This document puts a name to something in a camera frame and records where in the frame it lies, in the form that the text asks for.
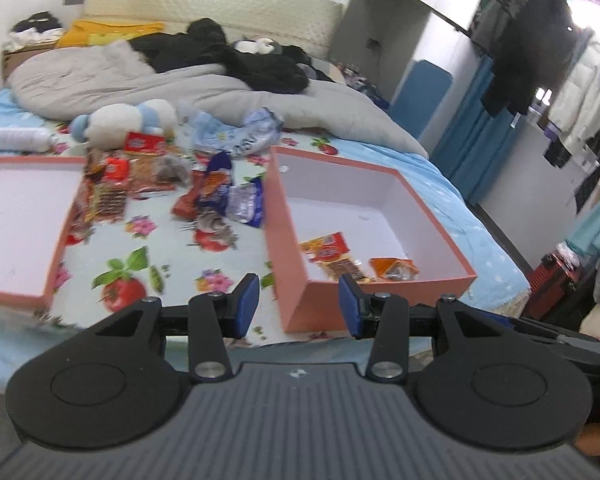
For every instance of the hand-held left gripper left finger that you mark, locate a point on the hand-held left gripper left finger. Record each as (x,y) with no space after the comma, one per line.
(246,307)

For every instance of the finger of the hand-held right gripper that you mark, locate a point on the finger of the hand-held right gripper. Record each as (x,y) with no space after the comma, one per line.
(565,342)

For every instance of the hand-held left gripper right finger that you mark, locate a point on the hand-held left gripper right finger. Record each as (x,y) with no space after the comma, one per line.
(351,310)

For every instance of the red yellow snack packet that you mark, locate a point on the red yellow snack packet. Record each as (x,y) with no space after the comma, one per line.
(330,255)

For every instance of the small orange snack packet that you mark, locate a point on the small orange snack packet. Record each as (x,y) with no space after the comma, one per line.
(395,269)

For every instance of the silver blue snack packet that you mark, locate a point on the silver blue snack packet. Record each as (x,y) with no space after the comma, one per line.
(245,202)

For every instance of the pink cardboard box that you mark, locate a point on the pink cardboard box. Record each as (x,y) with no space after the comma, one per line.
(340,195)

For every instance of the blue orange snack packet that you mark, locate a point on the blue orange snack packet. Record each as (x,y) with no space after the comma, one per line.
(215,180)

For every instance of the red orange snack packet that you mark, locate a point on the red orange snack packet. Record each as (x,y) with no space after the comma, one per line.
(150,172)

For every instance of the brown red strip snack packet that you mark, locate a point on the brown red strip snack packet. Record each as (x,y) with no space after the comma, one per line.
(107,190)

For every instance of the teal cloth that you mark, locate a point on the teal cloth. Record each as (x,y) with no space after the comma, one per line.
(597,225)

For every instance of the blue curtain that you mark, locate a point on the blue curtain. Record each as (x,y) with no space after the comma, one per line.
(485,135)

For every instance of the blue board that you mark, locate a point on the blue board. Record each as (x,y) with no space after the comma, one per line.
(422,95)

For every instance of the white blue plush toy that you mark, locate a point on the white blue plush toy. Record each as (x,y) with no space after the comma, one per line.
(115,120)

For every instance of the black clothing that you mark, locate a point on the black clothing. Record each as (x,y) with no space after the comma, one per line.
(260,70)

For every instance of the pink cardboard box lid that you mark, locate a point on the pink cardboard box lid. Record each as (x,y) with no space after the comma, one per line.
(15,220)

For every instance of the white hanging jacket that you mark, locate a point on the white hanging jacket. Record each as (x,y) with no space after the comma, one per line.
(580,95)

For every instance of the grey duvet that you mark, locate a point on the grey duvet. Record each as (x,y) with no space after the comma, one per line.
(130,80)

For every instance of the white plastic bottle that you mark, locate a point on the white plastic bottle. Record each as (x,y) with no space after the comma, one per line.
(20,140)

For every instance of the black hanging coat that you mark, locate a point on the black hanging coat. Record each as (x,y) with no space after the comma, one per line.
(535,45)

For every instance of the yellow blanket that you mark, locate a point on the yellow blanket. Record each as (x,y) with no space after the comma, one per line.
(105,32)

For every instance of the pile of clothes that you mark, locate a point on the pile of clothes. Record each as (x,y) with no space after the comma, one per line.
(32,30)

